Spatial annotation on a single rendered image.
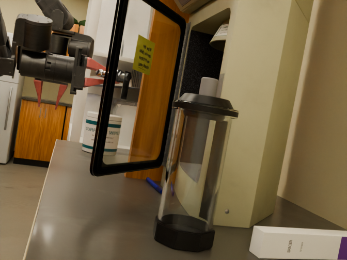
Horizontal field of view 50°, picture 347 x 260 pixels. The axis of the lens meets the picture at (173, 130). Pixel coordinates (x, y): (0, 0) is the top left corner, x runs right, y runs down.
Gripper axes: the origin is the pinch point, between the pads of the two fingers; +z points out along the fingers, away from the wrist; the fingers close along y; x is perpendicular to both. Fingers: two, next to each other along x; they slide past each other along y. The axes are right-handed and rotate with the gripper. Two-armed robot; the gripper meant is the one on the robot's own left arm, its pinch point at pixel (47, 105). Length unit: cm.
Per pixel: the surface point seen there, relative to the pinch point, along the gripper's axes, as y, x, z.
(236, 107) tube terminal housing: 36, -46, -7
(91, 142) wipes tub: 15.9, 28.1, 12.3
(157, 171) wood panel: 32.8, -9.1, 13.4
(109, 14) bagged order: 20, 94, -49
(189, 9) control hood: 31.0, -19.3, -30.9
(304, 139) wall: 76, -14, -3
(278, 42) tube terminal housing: 42, -46, -22
